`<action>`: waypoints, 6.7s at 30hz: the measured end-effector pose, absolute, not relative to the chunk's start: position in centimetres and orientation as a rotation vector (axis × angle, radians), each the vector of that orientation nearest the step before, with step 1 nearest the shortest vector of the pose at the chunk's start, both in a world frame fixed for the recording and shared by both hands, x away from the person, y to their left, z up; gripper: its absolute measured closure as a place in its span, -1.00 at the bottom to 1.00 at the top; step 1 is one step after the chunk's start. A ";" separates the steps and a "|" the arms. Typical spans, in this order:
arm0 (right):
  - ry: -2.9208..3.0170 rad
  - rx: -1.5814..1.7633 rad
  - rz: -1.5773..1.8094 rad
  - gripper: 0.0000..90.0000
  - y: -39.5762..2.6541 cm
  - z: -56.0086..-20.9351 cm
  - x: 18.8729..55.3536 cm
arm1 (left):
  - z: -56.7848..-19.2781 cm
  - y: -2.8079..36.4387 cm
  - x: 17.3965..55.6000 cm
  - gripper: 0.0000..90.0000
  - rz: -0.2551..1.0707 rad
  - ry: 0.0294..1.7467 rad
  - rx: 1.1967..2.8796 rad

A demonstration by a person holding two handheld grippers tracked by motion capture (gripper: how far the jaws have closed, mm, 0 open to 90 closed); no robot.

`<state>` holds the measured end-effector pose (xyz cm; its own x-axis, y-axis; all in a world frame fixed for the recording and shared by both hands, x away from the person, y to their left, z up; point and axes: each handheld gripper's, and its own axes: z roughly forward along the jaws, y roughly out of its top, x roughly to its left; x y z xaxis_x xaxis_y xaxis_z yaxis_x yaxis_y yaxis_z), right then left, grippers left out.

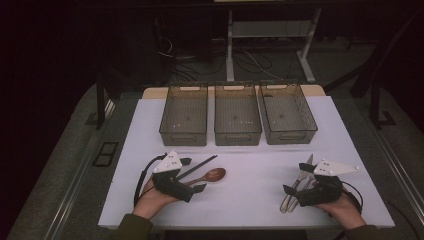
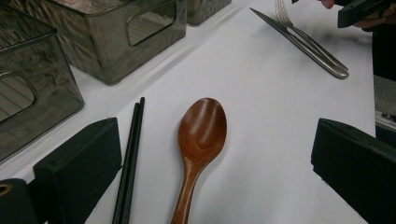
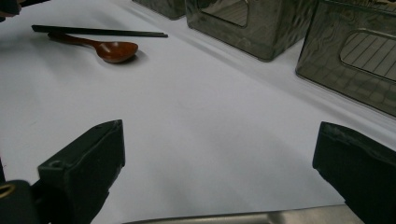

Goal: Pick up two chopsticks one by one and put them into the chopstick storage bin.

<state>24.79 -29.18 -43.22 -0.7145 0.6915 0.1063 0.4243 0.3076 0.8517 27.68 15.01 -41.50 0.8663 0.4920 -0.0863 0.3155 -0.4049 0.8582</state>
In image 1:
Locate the person's right hand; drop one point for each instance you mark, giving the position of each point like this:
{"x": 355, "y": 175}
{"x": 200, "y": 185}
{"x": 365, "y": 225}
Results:
{"x": 346, "y": 211}

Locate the white table mat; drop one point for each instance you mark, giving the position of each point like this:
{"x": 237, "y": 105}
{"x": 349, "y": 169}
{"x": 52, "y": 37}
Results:
{"x": 246, "y": 196}

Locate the black chopstick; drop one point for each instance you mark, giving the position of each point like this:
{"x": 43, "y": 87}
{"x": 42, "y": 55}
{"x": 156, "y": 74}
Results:
{"x": 196, "y": 169}
{"x": 203, "y": 162}

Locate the brown wooden spoon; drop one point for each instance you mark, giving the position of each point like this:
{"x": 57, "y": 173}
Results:
{"x": 215, "y": 174}

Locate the black metal stand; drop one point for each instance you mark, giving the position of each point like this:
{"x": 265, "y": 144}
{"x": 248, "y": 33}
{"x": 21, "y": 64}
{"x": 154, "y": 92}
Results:
{"x": 375, "y": 106}

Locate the metal table knife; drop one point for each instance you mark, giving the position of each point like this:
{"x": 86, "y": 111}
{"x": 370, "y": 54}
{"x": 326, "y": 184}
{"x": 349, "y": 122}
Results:
{"x": 306, "y": 170}

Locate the person's left hand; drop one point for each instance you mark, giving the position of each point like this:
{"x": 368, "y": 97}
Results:
{"x": 150, "y": 203}

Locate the white metal stand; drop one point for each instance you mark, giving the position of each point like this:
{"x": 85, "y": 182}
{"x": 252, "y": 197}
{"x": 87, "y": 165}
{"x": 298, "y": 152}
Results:
{"x": 229, "y": 50}

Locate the black floor socket frame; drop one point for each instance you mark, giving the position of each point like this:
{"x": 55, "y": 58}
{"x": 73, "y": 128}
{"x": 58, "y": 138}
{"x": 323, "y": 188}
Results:
{"x": 100, "y": 160}

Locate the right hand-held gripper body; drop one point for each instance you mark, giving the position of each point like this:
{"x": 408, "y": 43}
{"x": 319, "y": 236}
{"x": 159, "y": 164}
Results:
{"x": 323, "y": 193}

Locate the clear grey plastic bin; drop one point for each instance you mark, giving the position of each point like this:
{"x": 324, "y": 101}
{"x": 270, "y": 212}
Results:
{"x": 237, "y": 115}
{"x": 286, "y": 113}
{"x": 185, "y": 115}

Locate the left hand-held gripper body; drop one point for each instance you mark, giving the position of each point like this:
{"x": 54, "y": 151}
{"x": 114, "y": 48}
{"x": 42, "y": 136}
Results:
{"x": 171, "y": 185}

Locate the aluminium frame rail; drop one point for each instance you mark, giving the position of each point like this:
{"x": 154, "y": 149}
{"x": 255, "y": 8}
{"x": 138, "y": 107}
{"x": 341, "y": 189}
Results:
{"x": 400, "y": 173}
{"x": 71, "y": 196}

